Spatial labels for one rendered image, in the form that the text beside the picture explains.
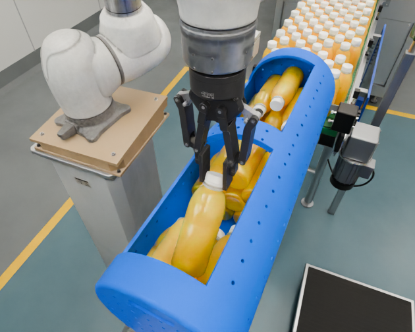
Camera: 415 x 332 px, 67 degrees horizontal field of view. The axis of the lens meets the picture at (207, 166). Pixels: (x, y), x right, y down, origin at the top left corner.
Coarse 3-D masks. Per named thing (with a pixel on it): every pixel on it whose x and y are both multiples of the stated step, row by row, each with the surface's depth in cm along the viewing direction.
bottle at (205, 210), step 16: (208, 192) 55; (192, 208) 56; (208, 208) 55; (224, 208) 57; (192, 224) 56; (208, 224) 55; (192, 240) 56; (208, 240) 56; (176, 256) 58; (192, 256) 56; (208, 256) 58; (192, 272) 57
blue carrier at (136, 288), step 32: (288, 64) 104; (320, 64) 96; (320, 96) 90; (256, 128) 72; (288, 128) 75; (320, 128) 89; (192, 160) 82; (288, 160) 71; (256, 192) 62; (288, 192) 68; (160, 224) 75; (224, 224) 87; (256, 224) 59; (128, 256) 54; (224, 256) 53; (256, 256) 57; (96, 288) 55; (128, 288) 48; (160, 288) 47; (192, 288) 48; (224, 288) 50; (256, 288) 56; (128, 320) 61; (160, 320) 50; (192, 320) 46; (224, 320) 48
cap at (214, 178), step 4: (208, 172) 56; (212, 172) 58; (216, 172) 59; (208, 176) 56; (212, 176) 55; (216, 176) 55; (220, 176) 56; (208, 180) 56; (212, 180) 55; (216, 180) 55; (220, 180) 55; (212, 184) 56; (216, 184) 55; (220, 184) 56
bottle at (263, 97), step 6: (270, 78) 106; (276, 78) 105; (264, 84) 105; (270, 84) 103; (264, 90) 101; (270, 90) 101; (258, 96) 100; (264, 96) 99; (270, 96) 99; (258, 102) 99; (264, 102) 98; (270, 108) 100
